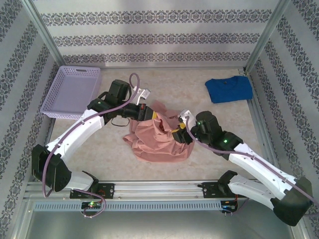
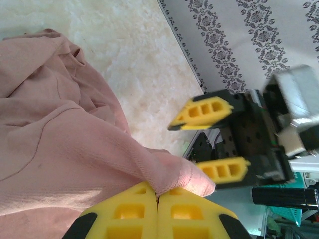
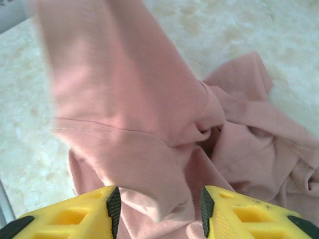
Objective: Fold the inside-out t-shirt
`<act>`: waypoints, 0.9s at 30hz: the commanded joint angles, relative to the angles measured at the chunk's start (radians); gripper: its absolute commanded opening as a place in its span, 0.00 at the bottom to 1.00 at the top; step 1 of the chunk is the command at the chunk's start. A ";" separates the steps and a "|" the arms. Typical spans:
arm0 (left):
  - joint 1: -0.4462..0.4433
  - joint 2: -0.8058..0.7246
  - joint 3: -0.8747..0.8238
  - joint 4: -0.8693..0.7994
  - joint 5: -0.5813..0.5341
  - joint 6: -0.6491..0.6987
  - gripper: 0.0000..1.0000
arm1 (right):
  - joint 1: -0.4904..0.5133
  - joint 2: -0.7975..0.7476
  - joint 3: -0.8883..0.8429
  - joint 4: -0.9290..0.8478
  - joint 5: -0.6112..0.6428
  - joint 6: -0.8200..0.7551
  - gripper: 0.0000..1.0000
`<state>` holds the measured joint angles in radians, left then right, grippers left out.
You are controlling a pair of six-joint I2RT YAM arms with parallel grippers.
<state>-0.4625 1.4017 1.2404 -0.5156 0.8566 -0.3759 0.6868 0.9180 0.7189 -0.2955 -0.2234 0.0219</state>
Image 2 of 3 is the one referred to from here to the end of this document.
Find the teal plastic basket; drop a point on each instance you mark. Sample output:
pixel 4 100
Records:
pixel 284 216

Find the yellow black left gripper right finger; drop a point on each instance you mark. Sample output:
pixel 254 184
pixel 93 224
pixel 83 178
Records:
pixel 169 206

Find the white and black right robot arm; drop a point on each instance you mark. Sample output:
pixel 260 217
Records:
pixel 306 165

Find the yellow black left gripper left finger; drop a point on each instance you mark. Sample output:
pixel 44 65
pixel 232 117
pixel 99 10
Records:
pixel 129 199

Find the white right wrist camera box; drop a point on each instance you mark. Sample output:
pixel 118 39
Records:
pixel 296 89

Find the glossy black cylinder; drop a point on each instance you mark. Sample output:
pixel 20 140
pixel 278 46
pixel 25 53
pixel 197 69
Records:
pixel 279 196

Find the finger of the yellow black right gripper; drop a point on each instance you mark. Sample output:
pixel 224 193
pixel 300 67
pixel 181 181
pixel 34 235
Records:
pixel 199 117
pixel 224 170

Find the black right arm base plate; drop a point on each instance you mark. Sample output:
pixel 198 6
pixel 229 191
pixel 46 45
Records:
pixel 202 149

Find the pink t-shirt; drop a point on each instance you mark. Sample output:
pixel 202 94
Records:
pixel 62 139

